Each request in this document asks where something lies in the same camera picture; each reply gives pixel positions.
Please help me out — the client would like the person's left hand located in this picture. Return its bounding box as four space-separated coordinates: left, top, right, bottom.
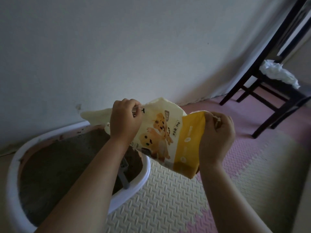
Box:
110 98 144 145

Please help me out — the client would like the person's right hand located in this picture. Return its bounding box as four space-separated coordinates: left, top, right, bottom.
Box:
198 111 236 168

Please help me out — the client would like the yellow cat litter bag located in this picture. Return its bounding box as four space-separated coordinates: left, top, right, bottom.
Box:
80 97 223 179

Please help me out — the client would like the person's left forearm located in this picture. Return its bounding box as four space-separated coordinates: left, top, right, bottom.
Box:
34 137 130 233

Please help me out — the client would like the person's right forearm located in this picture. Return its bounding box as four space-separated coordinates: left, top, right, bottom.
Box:
198 164 274 233

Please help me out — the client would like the pink and cream foam mat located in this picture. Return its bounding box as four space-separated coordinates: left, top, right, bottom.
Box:
103 87 311 233

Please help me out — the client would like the grey litter scoop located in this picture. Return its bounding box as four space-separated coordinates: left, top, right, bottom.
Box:
118 156 131 190

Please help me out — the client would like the dark wooden chair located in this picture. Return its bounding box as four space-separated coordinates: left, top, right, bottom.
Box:
219 0 311 139

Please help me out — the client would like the white crumpled cloth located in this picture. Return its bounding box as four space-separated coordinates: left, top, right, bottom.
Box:
259 60 301 89

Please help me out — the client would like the white cat litter box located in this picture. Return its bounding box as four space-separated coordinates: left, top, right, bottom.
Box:
5 121 151 233

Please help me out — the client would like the grey cat litter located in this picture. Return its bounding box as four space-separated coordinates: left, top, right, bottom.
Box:
19 128 143 227

